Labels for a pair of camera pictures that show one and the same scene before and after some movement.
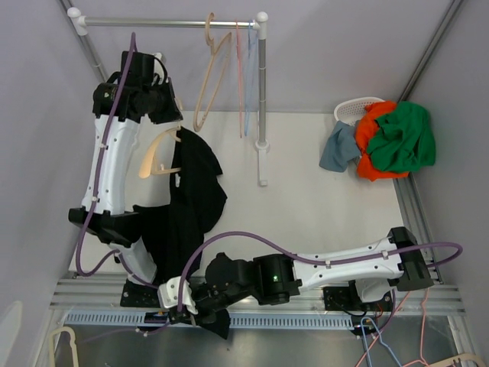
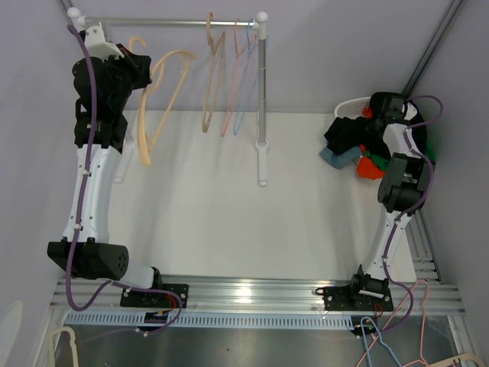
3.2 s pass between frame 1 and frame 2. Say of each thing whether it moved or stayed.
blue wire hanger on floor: stayed
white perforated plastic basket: stayed
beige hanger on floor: stayed
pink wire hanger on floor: stayed
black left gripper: moved
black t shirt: moved
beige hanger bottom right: stayed
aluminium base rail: stayed
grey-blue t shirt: stayed
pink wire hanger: moved
